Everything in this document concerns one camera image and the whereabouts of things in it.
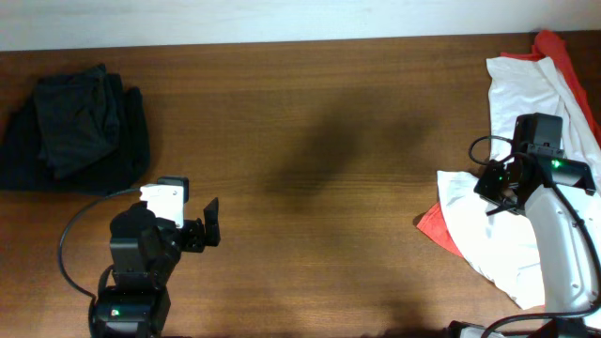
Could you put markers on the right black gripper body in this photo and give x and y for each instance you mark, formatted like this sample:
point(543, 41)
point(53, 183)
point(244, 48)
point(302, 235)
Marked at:
point(490, 186)

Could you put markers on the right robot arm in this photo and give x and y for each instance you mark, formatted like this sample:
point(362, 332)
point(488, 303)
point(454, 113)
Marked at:
point(559, 199)

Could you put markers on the black folded clothes pile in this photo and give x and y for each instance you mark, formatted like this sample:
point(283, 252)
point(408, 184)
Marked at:
point(82, 132)

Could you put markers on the white graphic t-shirt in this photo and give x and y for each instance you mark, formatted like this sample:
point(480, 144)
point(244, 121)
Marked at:
point(502, 247)

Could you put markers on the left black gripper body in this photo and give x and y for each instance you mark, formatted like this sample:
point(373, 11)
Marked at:
point(192, 239)

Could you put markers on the red printed t-shirt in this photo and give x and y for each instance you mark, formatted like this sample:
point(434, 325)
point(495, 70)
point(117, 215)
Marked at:
point(545, 44)

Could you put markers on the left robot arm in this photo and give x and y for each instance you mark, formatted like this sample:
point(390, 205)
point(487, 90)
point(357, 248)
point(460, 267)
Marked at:
point(133, 300)

